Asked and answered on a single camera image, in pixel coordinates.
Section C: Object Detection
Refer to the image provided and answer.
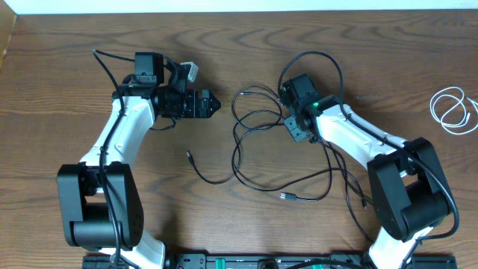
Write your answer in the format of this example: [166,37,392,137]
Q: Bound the thick black USB cable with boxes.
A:
[230,84,334,202]

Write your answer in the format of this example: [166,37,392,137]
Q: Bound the thin black USB cable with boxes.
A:
[186,108,374,244]

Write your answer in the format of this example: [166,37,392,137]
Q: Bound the white USB cable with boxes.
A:
[429,86,478,136]

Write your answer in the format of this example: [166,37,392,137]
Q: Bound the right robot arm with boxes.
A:
[278,74,459,268]

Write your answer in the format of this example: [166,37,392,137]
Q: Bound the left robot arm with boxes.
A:
[57,52,221,268]

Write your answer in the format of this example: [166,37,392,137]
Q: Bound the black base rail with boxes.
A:
[81,252,459,269]

